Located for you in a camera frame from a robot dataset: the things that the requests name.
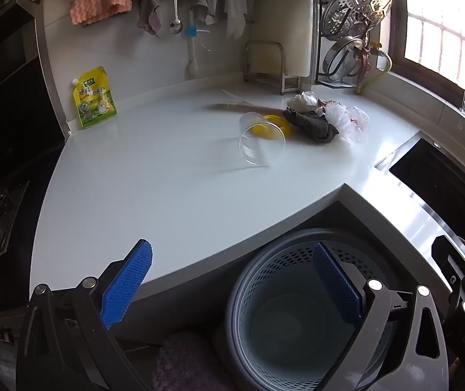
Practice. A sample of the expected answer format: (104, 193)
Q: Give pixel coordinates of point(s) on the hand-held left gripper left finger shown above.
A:
(128, 281)

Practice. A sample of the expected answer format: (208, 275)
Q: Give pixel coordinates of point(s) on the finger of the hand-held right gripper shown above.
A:
(446, 252)

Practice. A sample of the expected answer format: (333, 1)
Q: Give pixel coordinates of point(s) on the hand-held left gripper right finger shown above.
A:
(336, 285)

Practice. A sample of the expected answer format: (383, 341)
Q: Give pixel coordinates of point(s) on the grey perforated waste bin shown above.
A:
(281, 326)

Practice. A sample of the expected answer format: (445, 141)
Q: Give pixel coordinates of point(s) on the clear plastic cup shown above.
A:
(257, 150)

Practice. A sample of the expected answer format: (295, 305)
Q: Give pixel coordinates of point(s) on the clear plastic bag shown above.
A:
(350, 124)

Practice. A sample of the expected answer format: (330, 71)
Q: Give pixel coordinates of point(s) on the dark cloth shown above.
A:
(314, 126)

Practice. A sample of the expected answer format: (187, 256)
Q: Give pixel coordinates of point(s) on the yellow plastic lid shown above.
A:
(282, 124)

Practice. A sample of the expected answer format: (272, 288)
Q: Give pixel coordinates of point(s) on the white tissue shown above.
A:
(304, 99)

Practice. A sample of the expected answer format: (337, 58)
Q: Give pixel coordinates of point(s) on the black kitchen sink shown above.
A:
(440, 171)

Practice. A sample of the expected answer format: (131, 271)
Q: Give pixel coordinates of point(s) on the purple fluffy floor mat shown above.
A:
(187, 362)

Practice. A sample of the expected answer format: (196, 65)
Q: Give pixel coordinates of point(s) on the yellow spouted pouch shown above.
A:
(94, 102)

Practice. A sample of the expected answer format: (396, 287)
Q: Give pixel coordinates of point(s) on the brown hanging utensil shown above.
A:
(365, 61)

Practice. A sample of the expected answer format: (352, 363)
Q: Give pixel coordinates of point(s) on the metal cutting board stand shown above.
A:
(283, 83)

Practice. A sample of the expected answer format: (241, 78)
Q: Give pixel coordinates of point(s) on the brass gas valve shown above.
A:
(377, 47)

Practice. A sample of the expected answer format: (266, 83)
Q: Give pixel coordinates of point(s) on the metal pot lid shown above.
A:
(338, 59)

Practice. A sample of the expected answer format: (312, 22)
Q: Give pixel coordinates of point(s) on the black range hood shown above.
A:
(12, 89)

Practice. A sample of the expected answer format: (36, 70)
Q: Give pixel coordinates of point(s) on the blue white bottle brush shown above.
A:
(191, 31)

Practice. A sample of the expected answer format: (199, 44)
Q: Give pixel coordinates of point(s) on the metal ladle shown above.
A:
(175, 26)

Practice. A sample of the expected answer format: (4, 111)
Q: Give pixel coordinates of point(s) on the perforated metal steamer tray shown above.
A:
(359, 8)

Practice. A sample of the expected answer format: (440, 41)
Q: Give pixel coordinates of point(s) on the grey purple hanging cloth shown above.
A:
(149, 16)

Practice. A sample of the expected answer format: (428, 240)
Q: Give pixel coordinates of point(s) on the white cutting board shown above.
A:
(285, 20)

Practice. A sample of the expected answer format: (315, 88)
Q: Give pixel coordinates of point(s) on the pink sponge cloth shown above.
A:
(98, 6)

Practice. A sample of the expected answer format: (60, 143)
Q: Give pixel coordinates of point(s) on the white hanging cloth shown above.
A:
(234, 12)

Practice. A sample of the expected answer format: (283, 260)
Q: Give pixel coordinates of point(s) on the white wall box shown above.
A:
(380, 62)

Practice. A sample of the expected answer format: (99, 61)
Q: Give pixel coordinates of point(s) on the window with brown frame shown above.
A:
(440, 20)

